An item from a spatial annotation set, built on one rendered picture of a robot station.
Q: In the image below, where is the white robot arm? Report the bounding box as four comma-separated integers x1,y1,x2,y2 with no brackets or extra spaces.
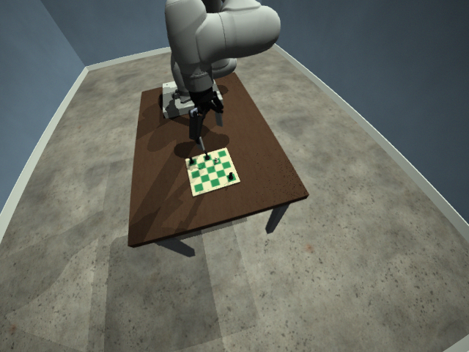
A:
165,0,281,103

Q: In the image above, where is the green and cream chessboard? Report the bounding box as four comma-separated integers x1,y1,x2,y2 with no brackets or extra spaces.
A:
185,148,240,197

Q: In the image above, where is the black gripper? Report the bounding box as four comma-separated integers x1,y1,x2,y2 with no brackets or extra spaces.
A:
188,87,224,150

